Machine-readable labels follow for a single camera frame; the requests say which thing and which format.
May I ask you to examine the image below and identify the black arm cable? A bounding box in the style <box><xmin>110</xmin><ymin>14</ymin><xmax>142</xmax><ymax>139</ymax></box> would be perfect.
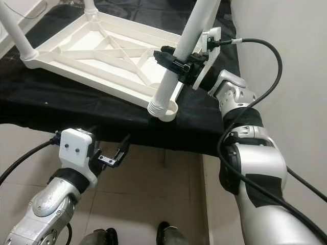
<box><xmin>0</xmin><ymin>137</ymin><xmax>64</xmax><ymax>184</ymax></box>
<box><xmin>217</xmin><ymin>38</ymin><xmax>327</xmax><ymax>225</ymax></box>

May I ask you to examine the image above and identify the white plastic table top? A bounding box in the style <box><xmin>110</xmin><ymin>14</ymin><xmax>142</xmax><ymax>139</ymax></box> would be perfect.
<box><xmin>23</xmin><ymin>11</ymin><xmax>223</xmax><ymax>123</ymax></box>

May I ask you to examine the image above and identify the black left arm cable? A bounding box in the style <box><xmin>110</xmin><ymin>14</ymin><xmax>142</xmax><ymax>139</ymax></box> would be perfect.
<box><xmin>0</xmin><ymin>137</ymin><xmax>64</xmax><ymax>184</ymax></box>

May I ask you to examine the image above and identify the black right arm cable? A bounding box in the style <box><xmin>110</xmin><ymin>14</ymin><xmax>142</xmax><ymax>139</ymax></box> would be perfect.
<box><xmin>217</xmin><ymin>38</ymin><xmax>327</xmax><ymax>225</ymax></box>

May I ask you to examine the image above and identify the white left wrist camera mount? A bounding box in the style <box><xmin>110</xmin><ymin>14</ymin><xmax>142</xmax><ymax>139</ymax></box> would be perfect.
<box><xmin>60</xmin><ymin>128</ymin><xmax>99</xmax><ymax>189</ymax></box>

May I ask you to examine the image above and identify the black table cloth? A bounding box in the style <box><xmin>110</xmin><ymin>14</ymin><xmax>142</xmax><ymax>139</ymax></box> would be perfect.
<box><xmin>0</xmin><ymin>0</ymin><xmax>241</xmax><ymax>156</ymax></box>

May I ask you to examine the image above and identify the white plastic table leg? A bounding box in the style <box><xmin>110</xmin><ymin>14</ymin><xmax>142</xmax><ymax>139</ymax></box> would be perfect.
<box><xmin>147</xmin><ymin>0</ymin><xmax>219</xmax><ymax>117</ymax></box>
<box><xmin>82</xmin><ymin>0</ymin><xmax>99</xmax><ymax>16</ymax></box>
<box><xmin>0</xmin><ymin>0</ymin><xmax>39</xmax><ymax>63</ymax></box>

